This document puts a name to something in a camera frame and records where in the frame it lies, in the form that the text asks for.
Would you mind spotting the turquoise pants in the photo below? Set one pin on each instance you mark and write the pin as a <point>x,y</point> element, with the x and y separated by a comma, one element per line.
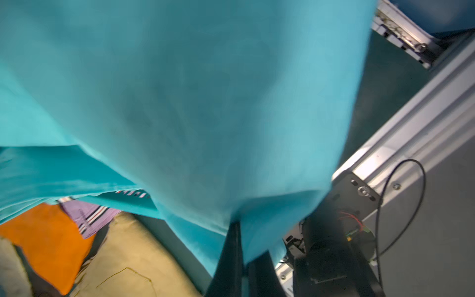
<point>220,110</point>

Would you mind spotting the cream work glove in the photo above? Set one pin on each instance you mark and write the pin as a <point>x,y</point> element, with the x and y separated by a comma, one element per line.
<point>14,279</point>

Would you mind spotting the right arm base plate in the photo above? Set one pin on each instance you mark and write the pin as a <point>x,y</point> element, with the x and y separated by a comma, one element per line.
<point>353,200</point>

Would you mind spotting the folded orange pants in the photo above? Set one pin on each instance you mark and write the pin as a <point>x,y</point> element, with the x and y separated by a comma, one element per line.
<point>51,244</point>

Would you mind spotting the khaki pants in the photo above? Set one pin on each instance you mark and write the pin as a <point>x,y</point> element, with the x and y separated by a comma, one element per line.
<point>132,263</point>

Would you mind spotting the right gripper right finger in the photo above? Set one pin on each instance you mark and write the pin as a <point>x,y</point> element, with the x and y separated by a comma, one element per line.
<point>263,281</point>

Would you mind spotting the aluminium front rail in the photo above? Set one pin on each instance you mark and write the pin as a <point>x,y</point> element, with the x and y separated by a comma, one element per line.
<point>412,140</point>

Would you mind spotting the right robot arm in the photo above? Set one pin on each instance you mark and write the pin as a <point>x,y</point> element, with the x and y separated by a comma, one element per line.
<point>332,266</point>

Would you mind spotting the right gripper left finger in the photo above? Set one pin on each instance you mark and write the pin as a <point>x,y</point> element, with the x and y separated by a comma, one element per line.
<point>227,281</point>

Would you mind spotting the purple pants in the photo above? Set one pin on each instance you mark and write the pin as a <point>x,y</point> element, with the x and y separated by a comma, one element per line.
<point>91,218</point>

